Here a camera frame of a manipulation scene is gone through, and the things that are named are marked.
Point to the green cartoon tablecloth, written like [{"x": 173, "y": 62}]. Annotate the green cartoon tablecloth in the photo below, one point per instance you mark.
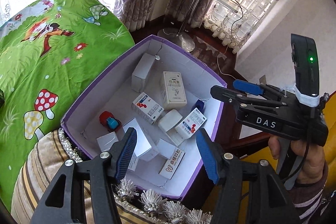
[{"x": 50, "y": 52}]

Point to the white barcode medicine box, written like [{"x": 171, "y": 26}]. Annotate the white barcode medicine box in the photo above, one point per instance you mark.
[{"x": 145, "y": 148}]

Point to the right hand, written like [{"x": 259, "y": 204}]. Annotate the right hand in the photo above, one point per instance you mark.
[{"x": 307, "y": 160}]

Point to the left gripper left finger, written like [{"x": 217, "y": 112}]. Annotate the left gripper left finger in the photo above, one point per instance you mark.
[{"x": 63, "y": 200}]

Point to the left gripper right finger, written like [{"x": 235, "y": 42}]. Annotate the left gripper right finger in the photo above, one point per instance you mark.
[{"x": 268, "y": 200}]

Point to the cream herbal medicine box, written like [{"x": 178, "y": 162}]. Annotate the cream herbal medicine box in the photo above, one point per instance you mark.
[{"x": 172, "y": 90}]

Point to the white plastic soap-like block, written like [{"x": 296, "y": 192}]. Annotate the white plastic soap-like block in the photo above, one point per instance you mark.
[{"x": 170, "y": 120}]

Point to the right striped sleeve forearm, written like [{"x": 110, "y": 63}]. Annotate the right striped sleeve forearm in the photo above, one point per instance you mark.
[{"x": 312, "y": 204}]

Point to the purple cardboard storage box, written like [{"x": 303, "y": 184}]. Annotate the purple cardboard storage box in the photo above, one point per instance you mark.
[{"x": 111, "y": 91}]

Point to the striped sofa cushion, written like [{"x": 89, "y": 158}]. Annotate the striped sofa cushion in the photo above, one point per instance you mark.
[{"x": 45, "y": 160}]

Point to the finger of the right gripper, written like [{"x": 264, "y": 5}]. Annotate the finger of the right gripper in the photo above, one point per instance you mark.
[{"x": 248, "y": 87}]

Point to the white red-blue medicine box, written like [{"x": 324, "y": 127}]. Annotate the white red-blue medicine box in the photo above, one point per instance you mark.
[{"x": 147, "y": 108}]

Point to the white side table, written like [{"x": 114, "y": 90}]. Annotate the white side table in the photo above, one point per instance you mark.
[{"x": 179, "y": 36}]

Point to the plain white tall box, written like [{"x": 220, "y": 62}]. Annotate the plain white tall box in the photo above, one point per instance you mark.
[{"x": 141, "y": 72}]

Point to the white dental care box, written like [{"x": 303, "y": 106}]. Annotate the white dental care box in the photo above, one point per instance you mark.
[{"x": 171, "y": 165}]

